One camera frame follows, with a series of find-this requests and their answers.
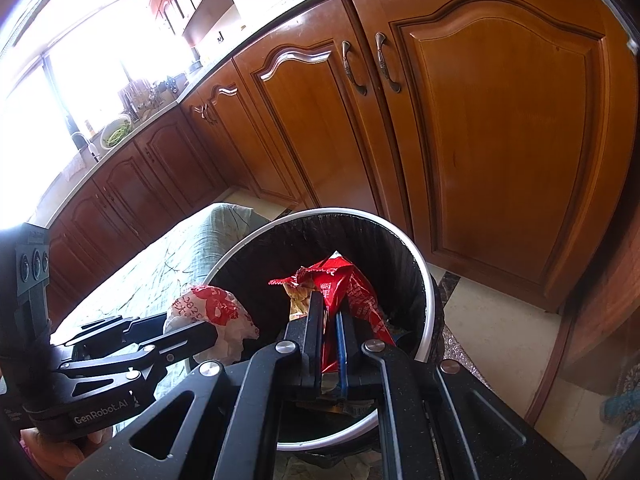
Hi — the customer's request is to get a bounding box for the black bin liner bag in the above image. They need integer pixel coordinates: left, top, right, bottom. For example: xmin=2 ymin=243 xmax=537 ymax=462
xmin=207 ymin=212 xmax=446 ymax=468

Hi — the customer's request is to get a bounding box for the red snack packet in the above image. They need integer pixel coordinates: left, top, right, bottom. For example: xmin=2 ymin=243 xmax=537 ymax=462
xmin=268 ymin=251 xmax=399 ymax=377

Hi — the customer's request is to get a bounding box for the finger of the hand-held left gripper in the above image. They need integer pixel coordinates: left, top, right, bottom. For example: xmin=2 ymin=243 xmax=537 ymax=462
xmin=56 ymin=321 xmax=220 ymax=382
xmin=75 ymin=314 xmax=168 ymax=347

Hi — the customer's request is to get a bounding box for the metal kitchen faucet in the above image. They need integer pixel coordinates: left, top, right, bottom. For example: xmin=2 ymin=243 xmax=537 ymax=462
xmin=72 ymin=132 xmax=101 ymax=164

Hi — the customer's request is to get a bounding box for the dark wooden furniture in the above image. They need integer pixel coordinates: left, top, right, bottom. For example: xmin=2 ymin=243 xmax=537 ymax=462
xmin=527 ymin=237 xmax=640 ymax=413

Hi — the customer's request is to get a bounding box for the person's left hand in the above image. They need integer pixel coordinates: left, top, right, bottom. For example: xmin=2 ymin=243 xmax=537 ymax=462
xmin=20 ymin=427 xmax=114 ymax=480

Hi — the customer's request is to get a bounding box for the large wooden cabinet door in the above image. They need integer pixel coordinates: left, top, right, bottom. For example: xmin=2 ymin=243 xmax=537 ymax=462
xmin=350 ymin=0 xmax=637 ymax=314

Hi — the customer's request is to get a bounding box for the bowl of green vegetables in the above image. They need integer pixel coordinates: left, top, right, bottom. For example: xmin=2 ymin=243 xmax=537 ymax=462
xmin=100 ymin=115 xmax=134 ymax=149

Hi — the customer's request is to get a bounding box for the white rimmed round bin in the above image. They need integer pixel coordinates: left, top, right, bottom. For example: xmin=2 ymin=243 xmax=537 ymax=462
xmin=202 ymin=208 xmax=446 ymax=467

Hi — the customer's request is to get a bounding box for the white red-printed paper wrapper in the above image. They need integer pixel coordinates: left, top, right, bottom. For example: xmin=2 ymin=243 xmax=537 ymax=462
xmin=164 ymin=284 xmax=261 ymax=366

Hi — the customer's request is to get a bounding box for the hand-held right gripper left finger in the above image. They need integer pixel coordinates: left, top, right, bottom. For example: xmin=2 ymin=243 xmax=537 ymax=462
xmin=107 ymin=291 xmax=327 ymax=480

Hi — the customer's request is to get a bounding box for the bright kitchen window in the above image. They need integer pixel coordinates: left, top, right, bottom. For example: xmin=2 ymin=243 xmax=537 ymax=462
xmin=0 ymin=0 xmax=202 ymax=231

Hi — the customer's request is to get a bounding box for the pale green printed cloth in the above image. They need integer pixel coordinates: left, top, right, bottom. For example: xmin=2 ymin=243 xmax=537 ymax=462
xmin=50 ymin=202 xmax=271 ymax=411

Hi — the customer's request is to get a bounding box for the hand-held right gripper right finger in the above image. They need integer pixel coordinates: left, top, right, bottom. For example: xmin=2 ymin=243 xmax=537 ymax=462
xmin=335 ymin=310 xmax=588 ymax=480

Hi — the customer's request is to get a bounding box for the brown range hood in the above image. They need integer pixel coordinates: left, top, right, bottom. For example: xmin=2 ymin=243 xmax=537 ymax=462
xmin=182 ymin=0 xmax=242 ymax=49

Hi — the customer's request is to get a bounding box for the dark wooden cabinet door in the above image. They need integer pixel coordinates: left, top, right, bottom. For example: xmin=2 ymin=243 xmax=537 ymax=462
xmin=47 ymin=180 xmax=137 ymax=312
xmin=135 ymin=110 xmax=237 ymax=222
xmin=92 ymin=144 xmax=168 ymax=252

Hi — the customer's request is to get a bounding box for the teal patterned cloth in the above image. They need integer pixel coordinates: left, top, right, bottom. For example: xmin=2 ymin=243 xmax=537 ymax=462
xmin=602 ymin=375 xmax=640 ymax=462

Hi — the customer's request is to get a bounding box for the kitchen utensil rack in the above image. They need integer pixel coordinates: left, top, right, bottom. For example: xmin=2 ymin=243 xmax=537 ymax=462
xmin=117 ymin=72 xmax=189 ymax=111

